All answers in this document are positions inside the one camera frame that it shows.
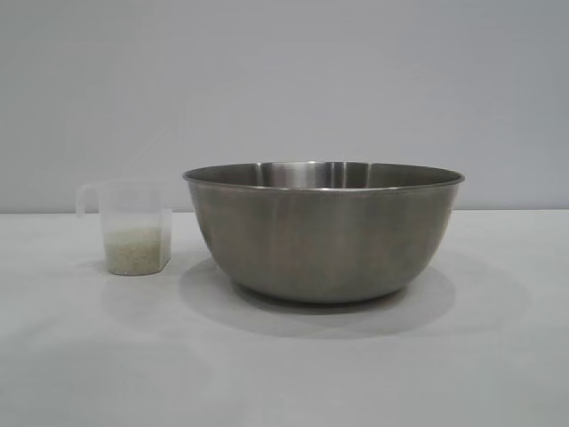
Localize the translucent plastic measuring cup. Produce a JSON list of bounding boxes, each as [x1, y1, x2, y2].
[[75, 178, 173, 275]]

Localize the white rice grains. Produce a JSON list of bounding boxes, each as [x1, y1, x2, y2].
[[104, 225, 160, 274]]

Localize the stainless steel mixing bowl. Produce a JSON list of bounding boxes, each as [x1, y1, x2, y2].
[[181, 160, 467, 305]]

